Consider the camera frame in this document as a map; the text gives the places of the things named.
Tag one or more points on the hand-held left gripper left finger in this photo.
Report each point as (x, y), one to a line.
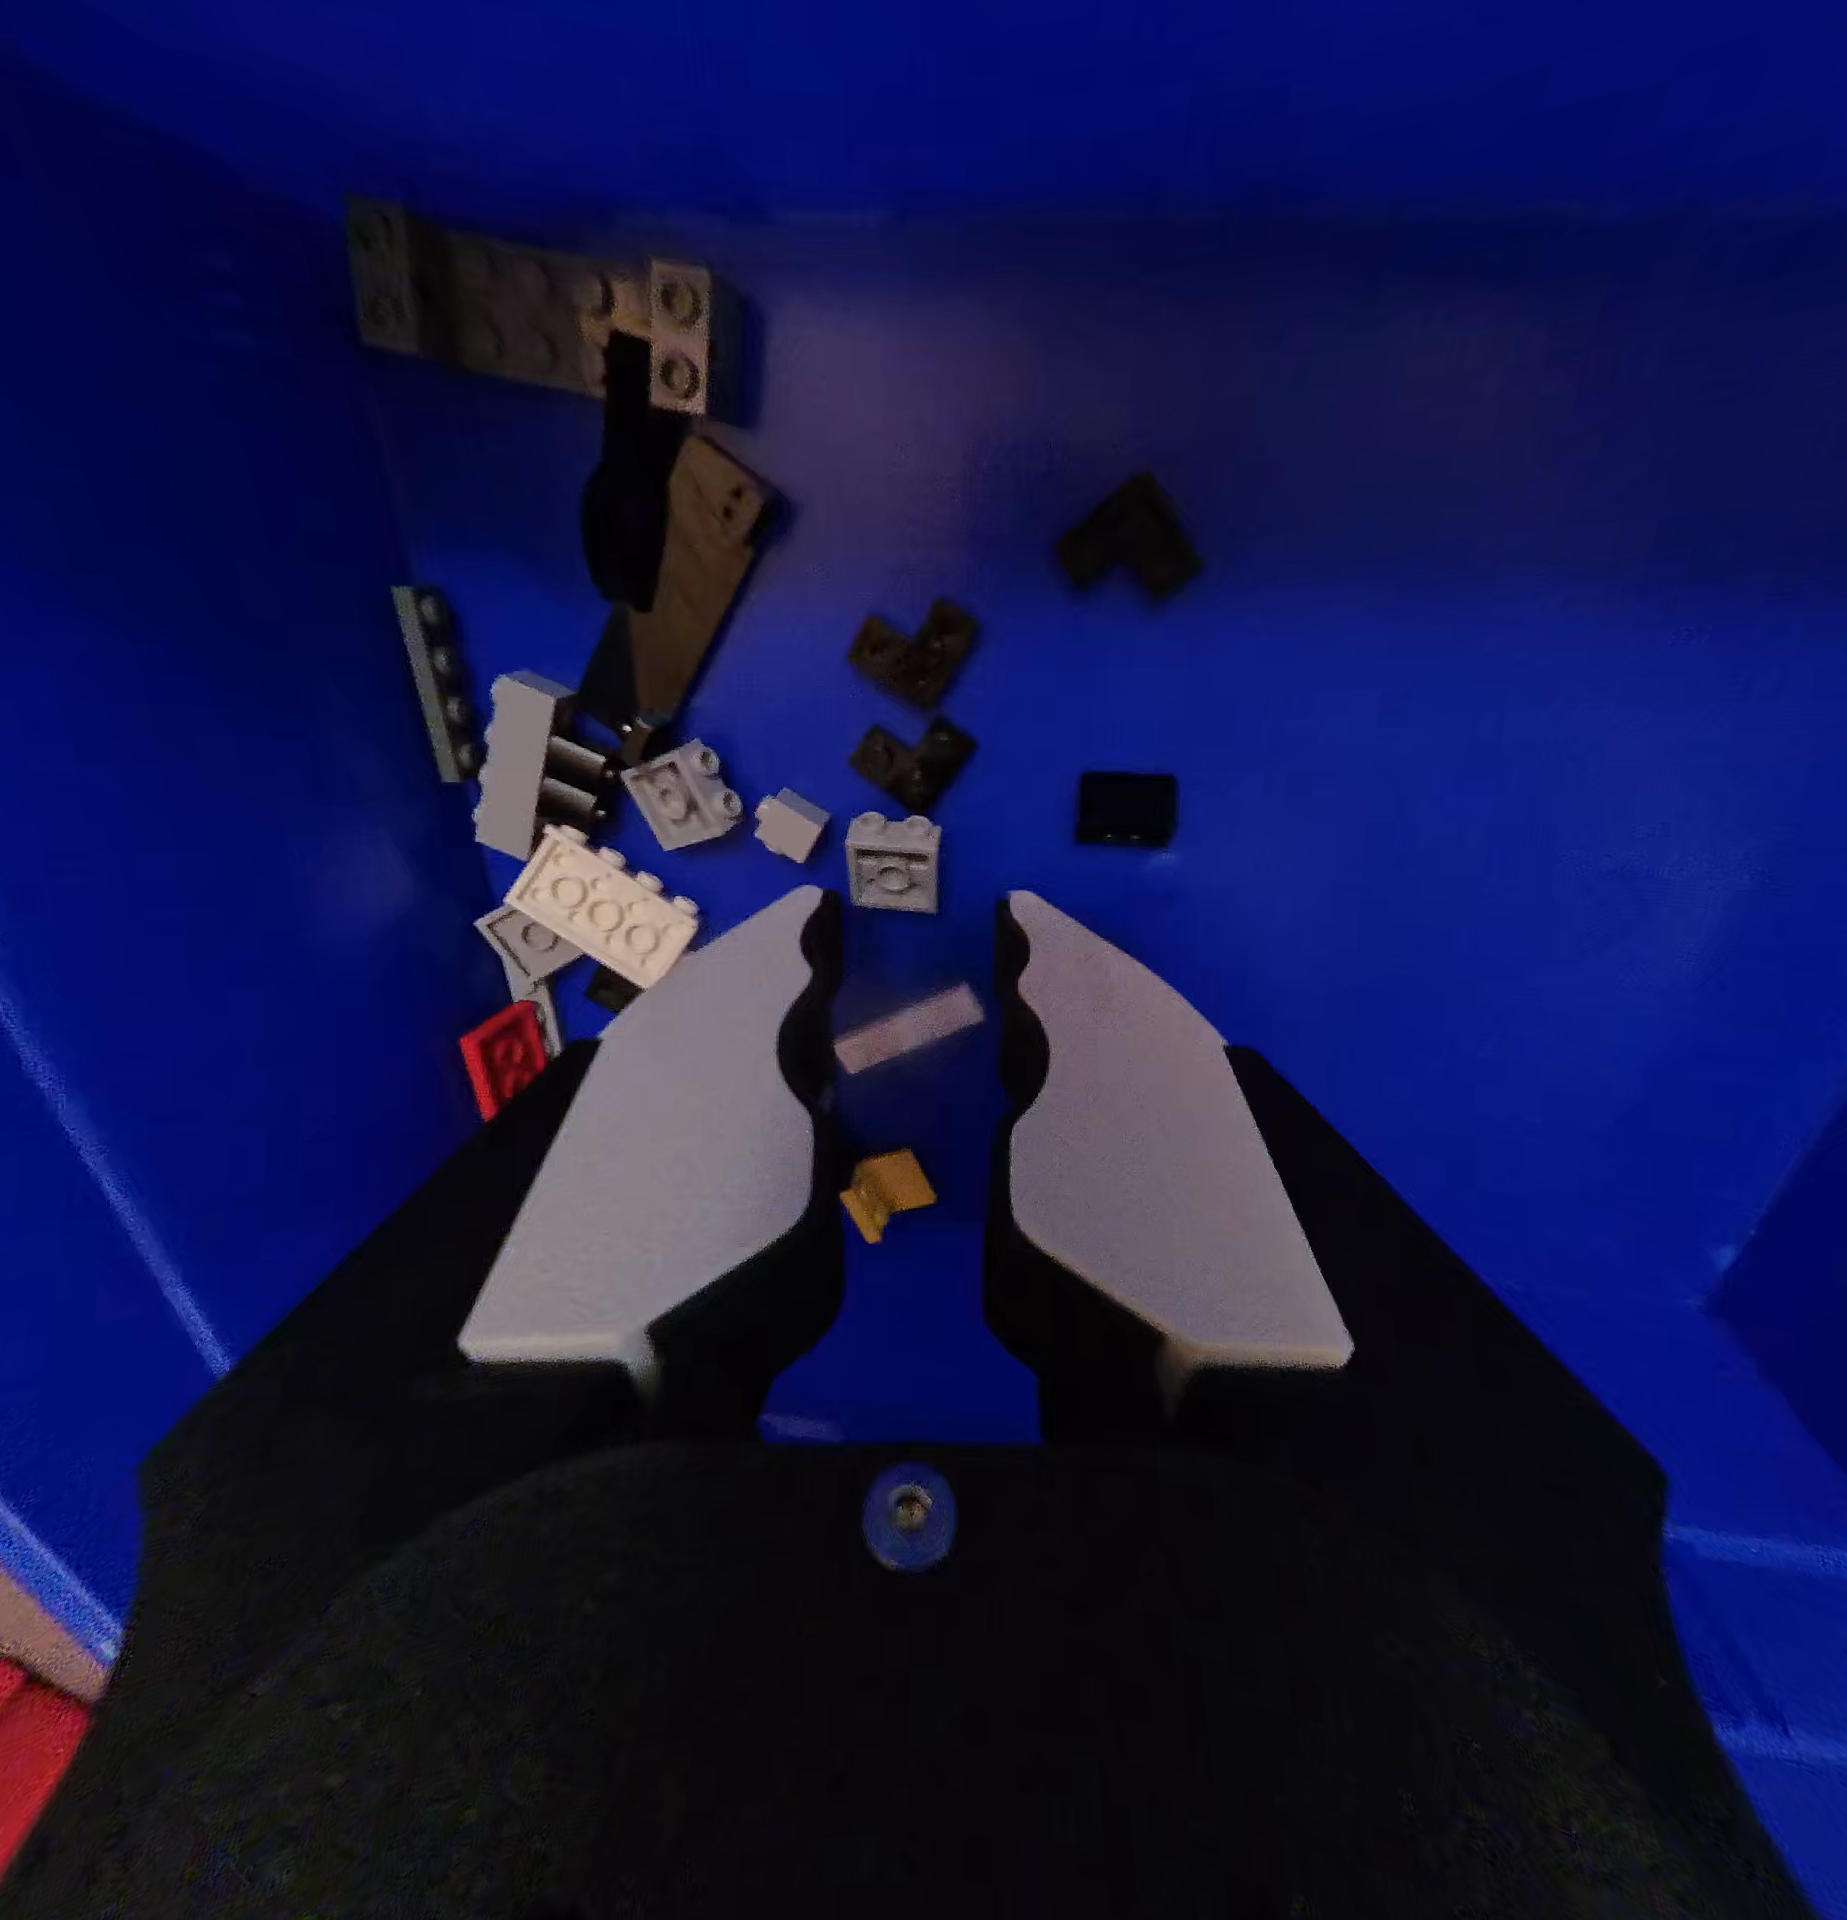
(650, 1182)

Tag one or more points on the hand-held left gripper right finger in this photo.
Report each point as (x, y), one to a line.
(1165, 1182)

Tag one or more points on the blue plastic bin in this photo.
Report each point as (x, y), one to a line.
(1460, 598)

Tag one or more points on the heap of toy bricks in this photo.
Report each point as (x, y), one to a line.
(601, 900)

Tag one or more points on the red plastic bin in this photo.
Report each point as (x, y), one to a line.
(9, 1755)

